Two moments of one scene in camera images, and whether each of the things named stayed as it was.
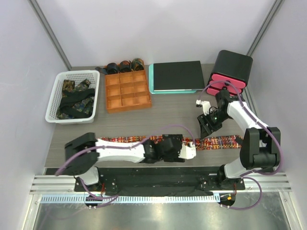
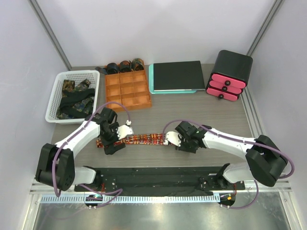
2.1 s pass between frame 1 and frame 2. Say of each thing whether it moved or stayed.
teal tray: stayed
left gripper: moved
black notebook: stayed
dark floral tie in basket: stayed
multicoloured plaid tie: moved
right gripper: moved
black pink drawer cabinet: stayed
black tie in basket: stayed
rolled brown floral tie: stayed
